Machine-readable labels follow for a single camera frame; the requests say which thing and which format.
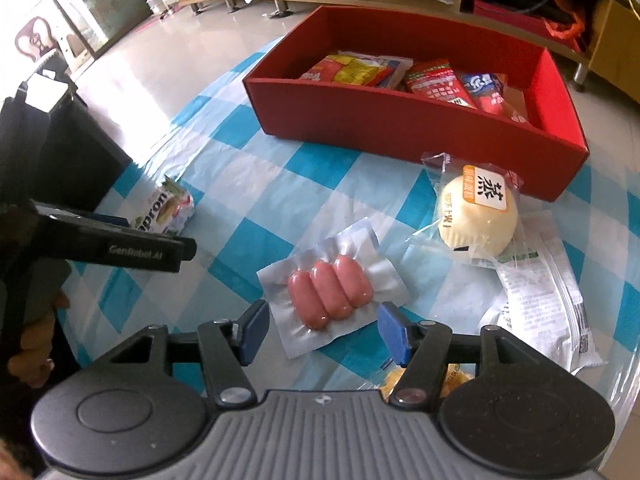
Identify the white green-print packet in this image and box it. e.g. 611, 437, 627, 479
479, 234, 608, 375

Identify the orange bag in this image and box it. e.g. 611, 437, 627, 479
467, 0, 586, 56

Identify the yellow waffle packet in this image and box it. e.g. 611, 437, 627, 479
377, 362, 476, 402

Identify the red cardboard box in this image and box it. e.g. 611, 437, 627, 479
242, 5, 591, 204

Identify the wooden cabinet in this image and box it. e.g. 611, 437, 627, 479
165, 0, 640, 93

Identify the black cabinet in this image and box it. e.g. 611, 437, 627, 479
0, 55, 132, 211

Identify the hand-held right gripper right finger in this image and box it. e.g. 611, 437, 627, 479
377, 302, 538, 408

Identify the yellow red snack packet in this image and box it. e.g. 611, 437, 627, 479
299, 51, 401, 90

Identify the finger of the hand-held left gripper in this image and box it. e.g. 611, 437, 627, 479
47, 211, 132, 232

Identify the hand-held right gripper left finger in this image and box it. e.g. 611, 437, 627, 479
97, 300, 271, 408

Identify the person's left hand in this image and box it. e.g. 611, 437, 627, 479
7, 290, 71, 388

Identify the green white wafer packet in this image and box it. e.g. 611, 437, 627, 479
127, 176, 195, 236

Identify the sausage vacuum packet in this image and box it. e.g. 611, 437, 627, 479
256, 216, 412, 359

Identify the blue white checkered tablecloth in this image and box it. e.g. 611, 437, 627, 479
55, 35, 640, 411

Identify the blue red snack packet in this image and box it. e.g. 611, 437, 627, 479
460, 72, 532, 123

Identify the steamed cake packet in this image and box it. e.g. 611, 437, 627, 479
407, 151, 528, 271

